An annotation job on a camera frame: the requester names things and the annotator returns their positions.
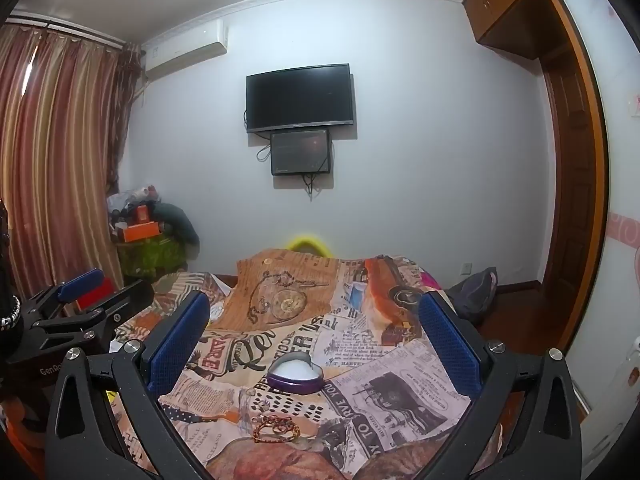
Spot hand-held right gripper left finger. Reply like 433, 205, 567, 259
44, 290, 213, 480

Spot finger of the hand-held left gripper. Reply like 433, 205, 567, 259
19, 268, 105, 329
29, 279, 155, 352

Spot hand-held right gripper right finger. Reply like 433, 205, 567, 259
418, 291, 584, 480

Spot purple heart-shaped tin box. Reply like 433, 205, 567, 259
266, 351, 325, 396

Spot gold rings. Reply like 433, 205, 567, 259
252, 412, 302, 444

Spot red chair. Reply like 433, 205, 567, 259
74, 274, 120, 319

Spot dark grey bag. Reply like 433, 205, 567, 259
444, 267, 499, 327

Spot green patterned cloth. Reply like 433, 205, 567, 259
117, 236, 189, 282

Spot orange cardboard box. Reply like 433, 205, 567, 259
122, 222, 162, 244

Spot pile of clutter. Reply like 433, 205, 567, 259
105, 185, 163, 227

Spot dark grey plush cushion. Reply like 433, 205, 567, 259
152, 202, 202, 262

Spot striped brown curtain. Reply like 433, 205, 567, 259
0, 24, 147, 306

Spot newspaper print blanket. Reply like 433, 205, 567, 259
107, 246, 473, 480

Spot yellow plastic basin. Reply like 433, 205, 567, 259
285, 233, 332, 257

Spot brown wooden door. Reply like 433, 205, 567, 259
539, 0, 612, 361

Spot white air conditioner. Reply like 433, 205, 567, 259
142, 19, 230, 81

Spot white sliding wardrobe door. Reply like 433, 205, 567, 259
545, 0, 640, 466

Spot wooden overhead cabinet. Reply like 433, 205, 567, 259
462, 0, 572, 62

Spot black monitor cable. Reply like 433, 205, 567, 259
299, 172, 322, 202

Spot small black wall monitor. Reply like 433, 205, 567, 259
270, 129, 333, 177

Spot black wall television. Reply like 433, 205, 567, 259
245, 63, 356, 135

